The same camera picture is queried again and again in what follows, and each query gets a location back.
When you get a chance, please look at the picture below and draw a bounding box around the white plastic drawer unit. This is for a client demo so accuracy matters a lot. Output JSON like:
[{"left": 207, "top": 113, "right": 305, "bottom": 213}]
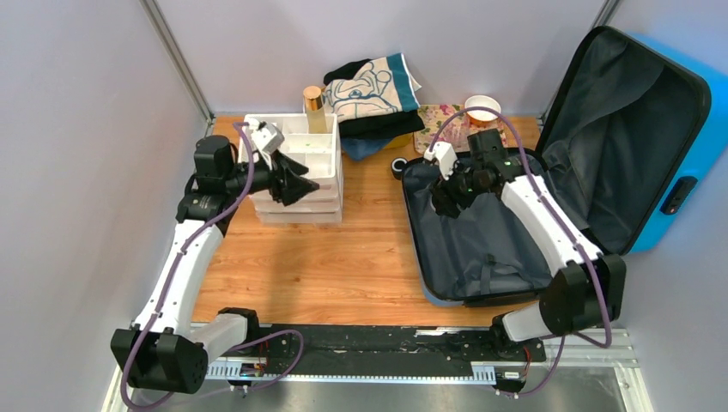
[{"left": 244, "top": 113, "right": 343, "bottom": 225}]

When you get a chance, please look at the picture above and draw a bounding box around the blue grey shirt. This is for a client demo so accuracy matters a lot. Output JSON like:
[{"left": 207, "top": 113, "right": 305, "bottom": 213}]
[{"left": 341, "top": 137, "right": 392, "bottom": 161}]

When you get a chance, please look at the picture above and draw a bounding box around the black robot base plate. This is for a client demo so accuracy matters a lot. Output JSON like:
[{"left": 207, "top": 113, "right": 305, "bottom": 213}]
[{"left": 205, "top": 324, "right": 547, "bottom": 379}]

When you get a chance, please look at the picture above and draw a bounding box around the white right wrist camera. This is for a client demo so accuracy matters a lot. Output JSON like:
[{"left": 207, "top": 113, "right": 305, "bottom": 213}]
[{"left": 423, "top": 142, "right": 458, "bottom": 180}]

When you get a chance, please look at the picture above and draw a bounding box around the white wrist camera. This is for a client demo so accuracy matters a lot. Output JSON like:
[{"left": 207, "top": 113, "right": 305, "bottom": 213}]
[
  {"left": 423, "top": 142, "right": 458, "bottom": 180},
  {"left": 246, "top": 118, "right": 285, "bottom": 155}
]

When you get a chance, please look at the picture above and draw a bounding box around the teal white cartoon towel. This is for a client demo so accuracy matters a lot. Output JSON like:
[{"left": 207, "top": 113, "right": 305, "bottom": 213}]
[{"left": 323, "top": 53, "right": 421, "bottom": 122}]

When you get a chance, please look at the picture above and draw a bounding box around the yellow plastic basket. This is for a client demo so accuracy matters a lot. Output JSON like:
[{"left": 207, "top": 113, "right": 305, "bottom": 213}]
[{"left": 378, "top": 132, "right": 415, "bottom": 151}]

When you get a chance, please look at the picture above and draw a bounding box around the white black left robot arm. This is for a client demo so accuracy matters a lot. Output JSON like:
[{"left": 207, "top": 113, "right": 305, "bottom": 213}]
[{"left": 110, "top": 132, "right": 319, "bottom": 407}]

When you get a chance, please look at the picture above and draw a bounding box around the beige cylindrical bottle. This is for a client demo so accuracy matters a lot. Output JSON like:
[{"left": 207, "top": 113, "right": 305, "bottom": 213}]
[{"left": 302, "top": 86, "right": 328, "bottom": 134}]

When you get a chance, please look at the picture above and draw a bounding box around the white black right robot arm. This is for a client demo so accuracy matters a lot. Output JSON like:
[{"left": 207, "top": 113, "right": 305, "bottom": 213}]
[{"left": 424, "top": 130, "right": 626, "bottom": 360}]

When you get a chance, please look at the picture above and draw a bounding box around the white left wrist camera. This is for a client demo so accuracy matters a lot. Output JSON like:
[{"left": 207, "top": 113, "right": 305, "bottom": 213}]
[{"left": 246, "top": 118, "right": 285, "bottom": 155}]

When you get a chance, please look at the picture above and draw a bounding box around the blue fish print suitcase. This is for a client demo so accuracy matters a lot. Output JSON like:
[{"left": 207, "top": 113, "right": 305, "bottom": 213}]
[{"left": 397, "top": 26, "right": 727, "bottom": 306}]

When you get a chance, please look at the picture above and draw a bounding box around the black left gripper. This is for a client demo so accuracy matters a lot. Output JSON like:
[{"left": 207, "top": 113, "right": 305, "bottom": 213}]
[{"left": 225, "top": 150, "right": 320, "bottom": 208}]

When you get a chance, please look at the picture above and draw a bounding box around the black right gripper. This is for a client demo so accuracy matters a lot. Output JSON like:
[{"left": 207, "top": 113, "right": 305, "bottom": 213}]
[{"left": 428, "top": 156, "right": 489, "bottom": 220}]

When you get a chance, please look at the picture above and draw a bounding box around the clear glass on tray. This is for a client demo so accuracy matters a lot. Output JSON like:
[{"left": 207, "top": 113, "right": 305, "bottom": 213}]
[{"left": 441, "top": 121, "right": 470, "bottom": 152}]

